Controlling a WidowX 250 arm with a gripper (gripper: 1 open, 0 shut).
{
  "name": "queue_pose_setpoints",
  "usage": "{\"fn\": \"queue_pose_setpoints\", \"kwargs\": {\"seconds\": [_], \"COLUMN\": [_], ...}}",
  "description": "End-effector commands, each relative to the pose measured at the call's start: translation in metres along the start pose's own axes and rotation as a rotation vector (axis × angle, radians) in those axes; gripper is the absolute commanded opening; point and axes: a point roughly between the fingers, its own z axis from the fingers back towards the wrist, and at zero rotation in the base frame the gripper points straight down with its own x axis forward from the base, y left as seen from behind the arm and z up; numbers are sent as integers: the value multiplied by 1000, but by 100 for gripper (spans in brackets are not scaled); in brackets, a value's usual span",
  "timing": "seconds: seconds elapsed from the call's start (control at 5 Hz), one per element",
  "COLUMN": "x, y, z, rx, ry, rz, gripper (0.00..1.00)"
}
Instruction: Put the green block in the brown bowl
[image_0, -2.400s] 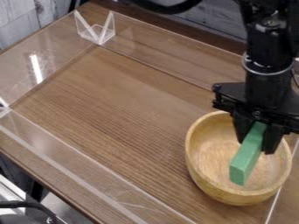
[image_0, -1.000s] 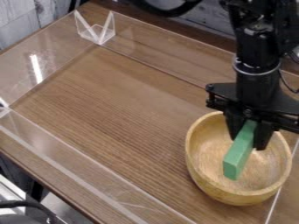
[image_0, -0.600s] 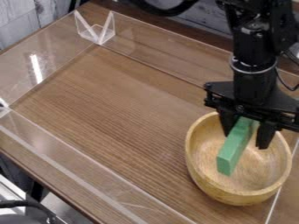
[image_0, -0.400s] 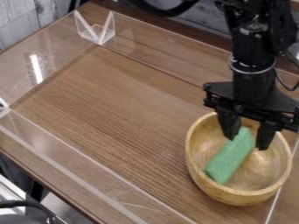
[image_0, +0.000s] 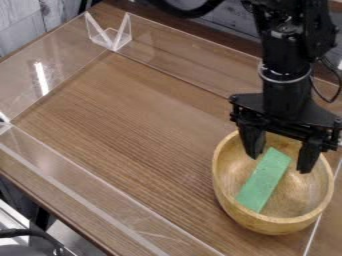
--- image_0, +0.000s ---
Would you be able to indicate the clear acrylic barrier wall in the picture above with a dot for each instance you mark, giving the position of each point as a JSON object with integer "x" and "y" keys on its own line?
{"x": 111, "y": 132}

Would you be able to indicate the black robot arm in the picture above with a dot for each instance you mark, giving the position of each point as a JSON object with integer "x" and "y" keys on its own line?
{"x": 298, "y": 34}

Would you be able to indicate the green rectangular block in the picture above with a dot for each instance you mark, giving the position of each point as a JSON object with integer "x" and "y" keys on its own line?
{"x": 263, "y": 180}

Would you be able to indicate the clear acrylic corner bracket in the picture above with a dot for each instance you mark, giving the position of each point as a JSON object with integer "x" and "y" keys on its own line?
{"x": 109, "y": 38}

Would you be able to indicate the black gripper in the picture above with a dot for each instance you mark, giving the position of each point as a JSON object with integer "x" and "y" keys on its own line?
{"x": 284, "y": 110}

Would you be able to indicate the brown wooden bowl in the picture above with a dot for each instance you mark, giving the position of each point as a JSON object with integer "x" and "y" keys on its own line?
{"x": 302, "y": 194}

